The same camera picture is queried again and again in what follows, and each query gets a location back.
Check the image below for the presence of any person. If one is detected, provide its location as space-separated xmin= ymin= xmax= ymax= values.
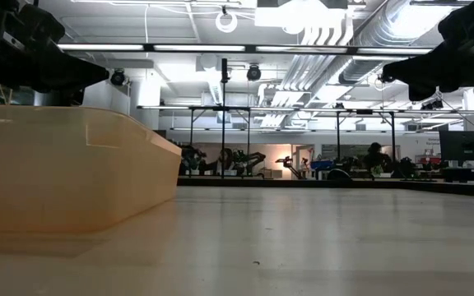
xmin=362 ymin=141 xmax=390 ymax=173

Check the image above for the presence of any black background rig frame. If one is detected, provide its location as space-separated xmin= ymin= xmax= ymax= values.
xmin=188 ymin=105 xmax=253 ymax=176
xmin=335 ymin=109 xmax=397 ymax=165

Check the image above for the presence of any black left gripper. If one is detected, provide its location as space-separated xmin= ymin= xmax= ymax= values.
xmin=0 ymin=0 xmax=110 ymax=94

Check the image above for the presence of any black computer monitor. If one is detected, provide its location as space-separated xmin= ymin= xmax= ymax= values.
xmin=439 ymin=130 xmax=474 ymax=168

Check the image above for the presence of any blue bin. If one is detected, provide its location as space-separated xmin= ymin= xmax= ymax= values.
xmin=309 ymin=160 xmax=337 ymax=172

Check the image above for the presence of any silver ventilation duct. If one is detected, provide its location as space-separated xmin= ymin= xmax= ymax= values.
xmin=337 ymin=0 xmax=439 ymax=86

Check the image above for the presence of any round black camera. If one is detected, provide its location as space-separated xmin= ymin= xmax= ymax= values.
xmin=109 ymin=68 xmax=128 ymax=87
xmin=246 ymin=64 xmax=263 ymax=82

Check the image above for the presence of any orange plastic basket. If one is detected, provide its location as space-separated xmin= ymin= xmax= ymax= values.
xmin=0 ymin=104 xmax=183 ymax=236

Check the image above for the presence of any black vertical pole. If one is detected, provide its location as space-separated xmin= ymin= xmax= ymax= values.
xmin=219 ymin=57 xmax=230 ymax=178

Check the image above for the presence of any black table frame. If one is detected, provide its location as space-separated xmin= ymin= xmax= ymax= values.
xmin=177 ymin=175 xmax=474 ymax=199

